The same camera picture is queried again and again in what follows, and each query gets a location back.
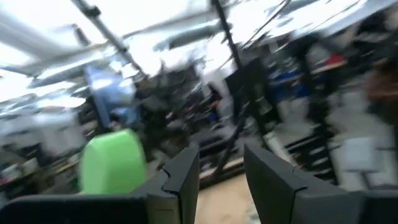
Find grey metal overhead pipe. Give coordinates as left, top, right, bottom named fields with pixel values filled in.
left=70, top=0, right=147, bottom=78

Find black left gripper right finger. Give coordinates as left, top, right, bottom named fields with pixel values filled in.
left=243, top=143, right=398, bottom=224

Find green plastic mini bowl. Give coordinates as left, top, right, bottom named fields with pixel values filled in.
left=78, top=128, right=148, bottom=196

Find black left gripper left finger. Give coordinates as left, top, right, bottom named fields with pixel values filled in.
left=0, top=145, right=200, bottom=224

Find black frame post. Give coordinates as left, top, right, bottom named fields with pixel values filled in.
left=210, top=0, right=246, bottom=73

